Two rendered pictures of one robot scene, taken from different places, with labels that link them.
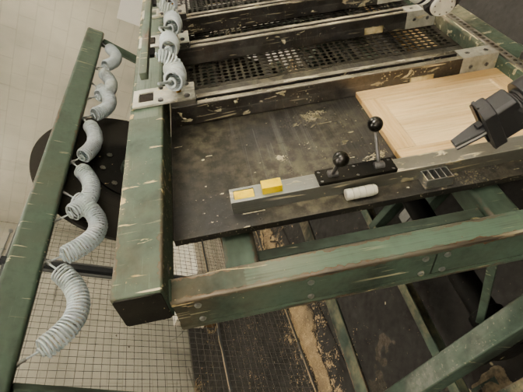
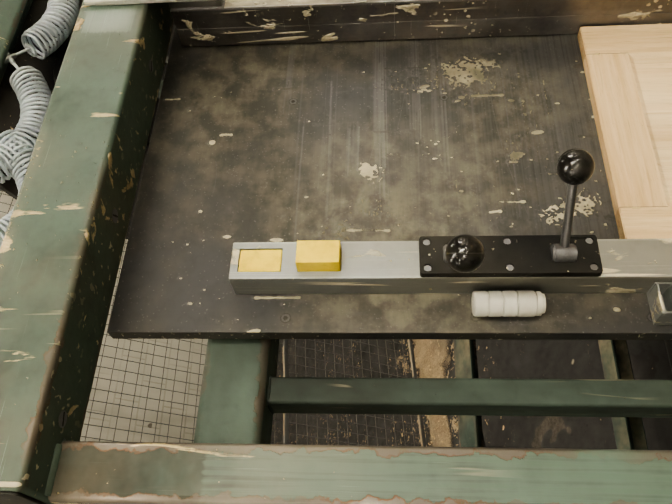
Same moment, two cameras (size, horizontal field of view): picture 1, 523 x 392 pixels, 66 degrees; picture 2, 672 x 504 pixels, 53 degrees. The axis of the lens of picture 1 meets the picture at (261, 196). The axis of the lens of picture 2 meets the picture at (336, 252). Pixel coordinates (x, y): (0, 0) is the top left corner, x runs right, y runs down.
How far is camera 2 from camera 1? 37 cm
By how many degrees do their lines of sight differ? 17
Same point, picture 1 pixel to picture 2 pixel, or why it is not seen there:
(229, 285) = (168, 486)
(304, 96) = (461, 20)
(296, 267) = (310, 480)
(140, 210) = (31, 276)
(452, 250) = not seen: outside the picture
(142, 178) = (57, 194)
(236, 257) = (222, 387)
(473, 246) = not seen: outside the picture
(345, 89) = (557, 19)
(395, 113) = (651, 105)
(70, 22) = not seen: outside the picture
